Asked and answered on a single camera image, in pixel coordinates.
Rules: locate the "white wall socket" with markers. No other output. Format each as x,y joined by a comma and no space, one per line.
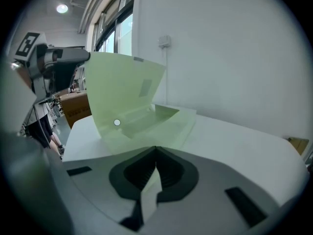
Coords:
164,41

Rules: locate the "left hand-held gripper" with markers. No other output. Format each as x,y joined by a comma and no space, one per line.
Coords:
28,48

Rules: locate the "leaning cardboard sheet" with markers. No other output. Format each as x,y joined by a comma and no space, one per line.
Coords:
299,144

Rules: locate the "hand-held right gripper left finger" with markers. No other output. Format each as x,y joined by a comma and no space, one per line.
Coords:
93,185

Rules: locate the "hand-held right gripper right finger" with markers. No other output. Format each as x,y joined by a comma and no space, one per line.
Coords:
215,192

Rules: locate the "person's left forearm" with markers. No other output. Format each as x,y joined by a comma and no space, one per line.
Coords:
24,75

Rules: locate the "long cardboard box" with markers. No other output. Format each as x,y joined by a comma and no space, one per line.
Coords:
75,109

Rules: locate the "light green folder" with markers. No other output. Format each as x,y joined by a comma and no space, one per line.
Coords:
117,82

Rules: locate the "person's white sweatshirt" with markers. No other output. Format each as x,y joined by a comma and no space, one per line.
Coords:
12,101

